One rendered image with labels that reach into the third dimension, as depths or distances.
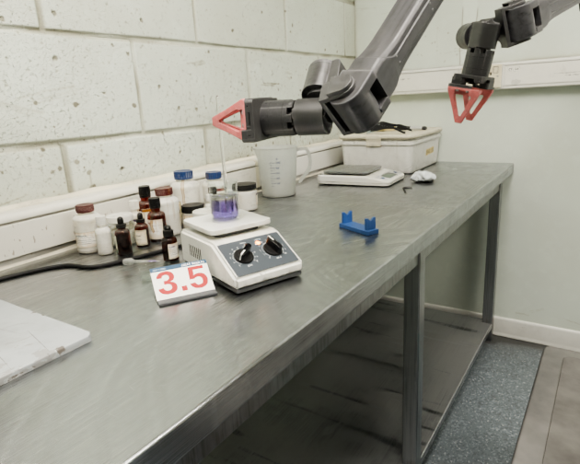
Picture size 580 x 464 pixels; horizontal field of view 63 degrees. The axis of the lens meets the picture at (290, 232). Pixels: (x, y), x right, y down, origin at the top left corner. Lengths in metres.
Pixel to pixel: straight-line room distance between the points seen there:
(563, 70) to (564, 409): 1.20
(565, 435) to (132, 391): 0.88
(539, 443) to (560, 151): 1.22
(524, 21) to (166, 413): 0.99
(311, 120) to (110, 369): 0.44
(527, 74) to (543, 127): 0.21
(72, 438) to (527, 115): 1.87
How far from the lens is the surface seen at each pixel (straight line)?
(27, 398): 0.59
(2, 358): 0.67
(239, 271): 0.74
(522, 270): 2.19
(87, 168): 1.19
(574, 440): 1.16
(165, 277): 0.77
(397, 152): 1.81
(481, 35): 1.14
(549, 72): 2.01
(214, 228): 0.79
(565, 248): 2.14
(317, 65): 0.81
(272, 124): 0.77
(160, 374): 0.57
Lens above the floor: 1.03
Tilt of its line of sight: 15 degrees down
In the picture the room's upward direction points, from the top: 3 degrees counter-clockwise
